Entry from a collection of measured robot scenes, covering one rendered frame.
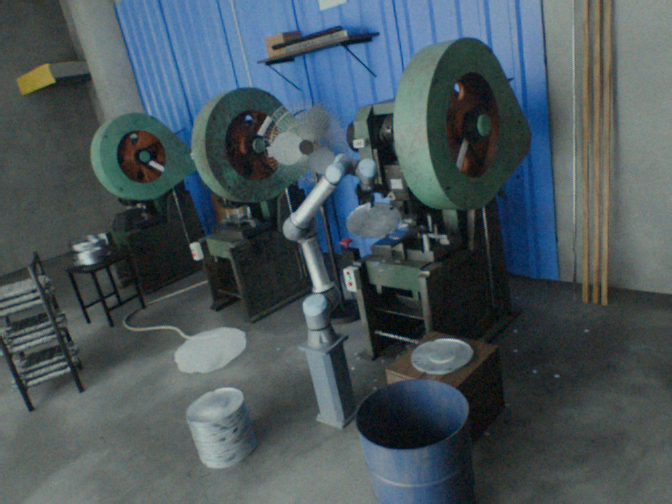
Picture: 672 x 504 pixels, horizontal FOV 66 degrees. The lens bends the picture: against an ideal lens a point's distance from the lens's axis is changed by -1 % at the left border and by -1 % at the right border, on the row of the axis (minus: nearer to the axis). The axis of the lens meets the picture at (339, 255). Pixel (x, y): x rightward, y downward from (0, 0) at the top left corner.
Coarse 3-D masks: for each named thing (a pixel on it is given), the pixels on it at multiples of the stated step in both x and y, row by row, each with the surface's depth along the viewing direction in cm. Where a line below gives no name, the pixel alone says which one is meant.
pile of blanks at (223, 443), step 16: (240, 416) 256; (192, 432) 256; (208, 432) 249; (224, 432) 251; (240, 432) 257; (208, 448) 253; (224, 448) 254; (240, 448) 257; (208, 464) 259; (224, 464) 256
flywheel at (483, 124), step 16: (464, 80) 258; (480, 80) 267; (464, 96) 259; (480, 96) 270; (448, 112) 250; (464, 112) 253; (480, 112) 250; (496, 112) 276; (448, 128) 251; (464, 128) 250; (480, 128) 248; (496, 128) 278; (464, 144) 253; (480, 144) 274; (496, 144) 278; (464, 160) 268
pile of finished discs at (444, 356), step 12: (420, 348) 257; (432, 348) 255; (444, 348) 252; (456, 348) 250; (468, 348) 249; (420, 360) 246; (432, 360) 244; (444, 360) 241; (456, 360) 240; (468, 360) 238; (432, 372) 236; (444, 372) 235
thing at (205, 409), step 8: (208, 392) 274; (216, 392) 274; (224, 392) 272; (232, 392) 271; (240, 392) 269; (200, 400) 269; (208, 400) 268; (216, 400) 265; (224, 400) 264; (232, 400) 263; (240, 400) 262; (192, 408) 263; (200, 408) 262; (208, 408) 259; (216, 408) 258; (224, 408) 258; (232, 408) 256; (192, 416) 256; (200, 416) 255; (208, 416) 254; (216, 416) 253; (224, 416) 251; (200, 424) 249
